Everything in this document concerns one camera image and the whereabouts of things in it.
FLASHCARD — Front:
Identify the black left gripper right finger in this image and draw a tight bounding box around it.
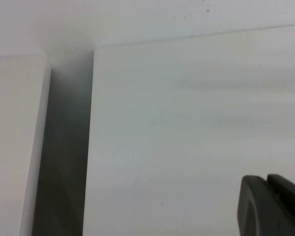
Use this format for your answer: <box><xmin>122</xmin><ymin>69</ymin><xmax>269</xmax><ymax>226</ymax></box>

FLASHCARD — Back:
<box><xmin>267</xmin><ymin>174</ymin><xmax>295</xmax><ymax>236</ymax></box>

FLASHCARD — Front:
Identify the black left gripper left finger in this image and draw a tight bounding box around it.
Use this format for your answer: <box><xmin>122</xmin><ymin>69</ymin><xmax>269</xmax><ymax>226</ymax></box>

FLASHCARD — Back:
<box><xmin>237</xmin><ymin>175</ymin><xmax>286</xmax><ymax>236</ymax></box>

